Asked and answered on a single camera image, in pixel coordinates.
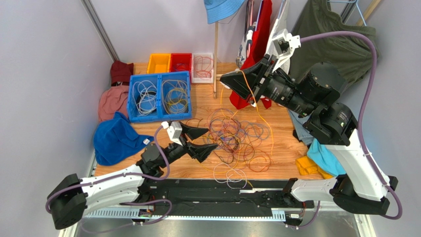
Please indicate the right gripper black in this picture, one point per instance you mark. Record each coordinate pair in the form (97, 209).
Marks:
(261, 80)

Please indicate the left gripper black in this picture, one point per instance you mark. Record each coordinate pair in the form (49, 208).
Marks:
(199, 151)

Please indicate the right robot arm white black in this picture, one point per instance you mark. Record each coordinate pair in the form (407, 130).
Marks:
(360, 190)

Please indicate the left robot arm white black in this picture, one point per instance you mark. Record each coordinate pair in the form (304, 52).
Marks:
(74, 198)

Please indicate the white printed shirt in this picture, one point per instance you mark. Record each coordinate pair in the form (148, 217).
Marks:
(243, 53)

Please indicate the white small bin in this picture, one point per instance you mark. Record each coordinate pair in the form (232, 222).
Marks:
(202, 67)

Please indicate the red garment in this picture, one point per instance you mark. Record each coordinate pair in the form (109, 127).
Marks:
(258, 49)

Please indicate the blue double bin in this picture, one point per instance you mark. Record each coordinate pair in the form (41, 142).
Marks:
(159, 97)

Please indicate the wooden rack pole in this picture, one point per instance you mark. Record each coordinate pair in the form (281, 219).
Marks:
(215, 59)

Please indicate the red small bin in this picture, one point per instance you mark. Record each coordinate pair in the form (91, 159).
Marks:
(180, 62)

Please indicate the pink tank top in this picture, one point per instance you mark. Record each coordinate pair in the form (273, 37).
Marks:
(281, 20)

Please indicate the blue bucket hat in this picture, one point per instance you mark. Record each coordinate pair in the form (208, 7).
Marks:
(220, 9)

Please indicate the grey cloth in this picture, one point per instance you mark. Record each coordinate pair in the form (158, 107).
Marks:
(299, 132)

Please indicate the blue cloth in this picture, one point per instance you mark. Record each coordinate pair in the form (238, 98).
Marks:
(115, 140)

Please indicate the yellow small bin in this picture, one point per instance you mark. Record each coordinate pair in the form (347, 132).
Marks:
(159, 63)

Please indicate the pink cloth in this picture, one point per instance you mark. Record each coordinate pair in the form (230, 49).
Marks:
(111, 101)

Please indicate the cyan cloth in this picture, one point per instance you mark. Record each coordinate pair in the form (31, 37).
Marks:
(325, 159)

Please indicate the dark red cloth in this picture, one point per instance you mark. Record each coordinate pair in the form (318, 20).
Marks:
(120, 73)

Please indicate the yellow cloth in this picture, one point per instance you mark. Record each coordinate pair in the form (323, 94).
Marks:
(307, 166)

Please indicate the olive green shirt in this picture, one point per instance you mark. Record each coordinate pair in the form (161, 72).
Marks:
(351, 56)

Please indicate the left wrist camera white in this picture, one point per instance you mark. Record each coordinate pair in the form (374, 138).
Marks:
(174, 130)

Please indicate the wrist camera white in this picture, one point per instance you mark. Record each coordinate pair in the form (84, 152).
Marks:
(282, 45)
(174, 130)

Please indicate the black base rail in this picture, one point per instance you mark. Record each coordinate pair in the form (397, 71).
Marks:
(210, 198)

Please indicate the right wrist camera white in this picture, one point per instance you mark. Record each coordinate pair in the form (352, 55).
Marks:
(282, 45)

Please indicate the metal corner post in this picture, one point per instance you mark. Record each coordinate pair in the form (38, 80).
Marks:
(92, 13)

